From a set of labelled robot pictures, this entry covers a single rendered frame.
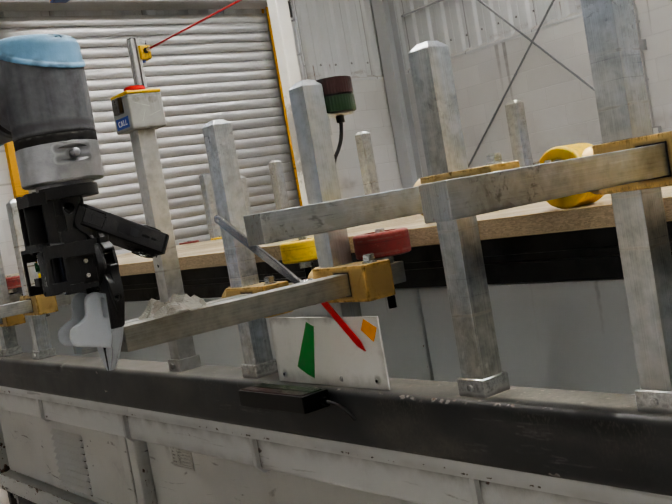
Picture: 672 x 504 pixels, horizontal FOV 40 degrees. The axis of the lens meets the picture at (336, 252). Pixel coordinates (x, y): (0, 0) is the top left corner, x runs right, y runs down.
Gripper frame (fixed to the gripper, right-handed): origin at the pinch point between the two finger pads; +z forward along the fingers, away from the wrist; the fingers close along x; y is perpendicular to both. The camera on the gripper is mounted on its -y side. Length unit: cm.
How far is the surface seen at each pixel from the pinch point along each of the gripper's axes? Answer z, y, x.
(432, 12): -218, -763, -680
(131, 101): -37, -34, -52
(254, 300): -2.8, -18.9, 1.4
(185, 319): -2.5, -8.9, 1.4
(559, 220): -6, -51, 25
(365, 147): -29, -145, -119
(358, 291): -0.9, -34.3, 3.1
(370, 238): -7.4, -39.0, 1.8
